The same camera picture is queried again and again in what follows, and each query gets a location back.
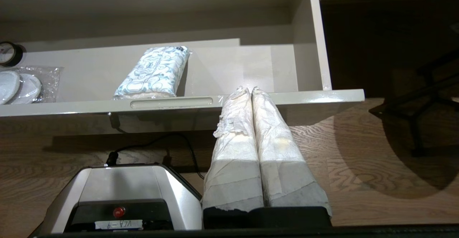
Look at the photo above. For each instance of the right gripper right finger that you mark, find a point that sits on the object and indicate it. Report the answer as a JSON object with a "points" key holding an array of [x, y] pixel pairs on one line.
{"points": [[283, 162]]}

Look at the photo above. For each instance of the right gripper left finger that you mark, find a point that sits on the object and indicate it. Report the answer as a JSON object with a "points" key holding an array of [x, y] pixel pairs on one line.
{"points": [[235, 159]]}

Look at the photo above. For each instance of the white cabinet drawer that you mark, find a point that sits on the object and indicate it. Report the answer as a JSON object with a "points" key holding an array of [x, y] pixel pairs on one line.
{"points": [[229, 69]]}

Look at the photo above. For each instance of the blue patterned tissue pack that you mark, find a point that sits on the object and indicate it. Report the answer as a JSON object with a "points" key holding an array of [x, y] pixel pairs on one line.
{"points": [[154, 73]]}

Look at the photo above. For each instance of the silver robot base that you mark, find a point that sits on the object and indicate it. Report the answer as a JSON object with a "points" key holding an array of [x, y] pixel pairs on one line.
{"points": [[122, 184]]}

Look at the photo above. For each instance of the red base button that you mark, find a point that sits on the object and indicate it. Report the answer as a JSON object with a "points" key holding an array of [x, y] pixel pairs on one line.
{"points": [[119, 212]]}

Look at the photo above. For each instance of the white handwritten label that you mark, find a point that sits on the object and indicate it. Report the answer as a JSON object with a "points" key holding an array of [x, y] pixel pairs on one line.
{"points": [[118, 224]]}

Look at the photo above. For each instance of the black metal stand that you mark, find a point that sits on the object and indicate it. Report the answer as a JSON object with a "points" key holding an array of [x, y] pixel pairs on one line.
{"points": [[416, 130]]}

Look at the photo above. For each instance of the packaged white slippers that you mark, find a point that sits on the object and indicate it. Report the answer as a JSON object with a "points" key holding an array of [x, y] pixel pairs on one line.
{"points": [[28, 85]]}

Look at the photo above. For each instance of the black tape roll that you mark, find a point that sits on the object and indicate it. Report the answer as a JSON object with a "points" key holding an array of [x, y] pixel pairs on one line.
{"points": [[18, 55]]}

